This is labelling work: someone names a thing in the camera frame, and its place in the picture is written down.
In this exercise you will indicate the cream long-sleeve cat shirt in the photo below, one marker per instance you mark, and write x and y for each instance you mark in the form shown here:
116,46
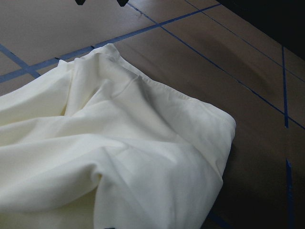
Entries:
96,144

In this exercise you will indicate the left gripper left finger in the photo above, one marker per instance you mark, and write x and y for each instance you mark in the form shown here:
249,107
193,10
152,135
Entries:
80,2

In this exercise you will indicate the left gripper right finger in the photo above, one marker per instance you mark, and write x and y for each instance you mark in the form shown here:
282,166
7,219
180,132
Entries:
122,3

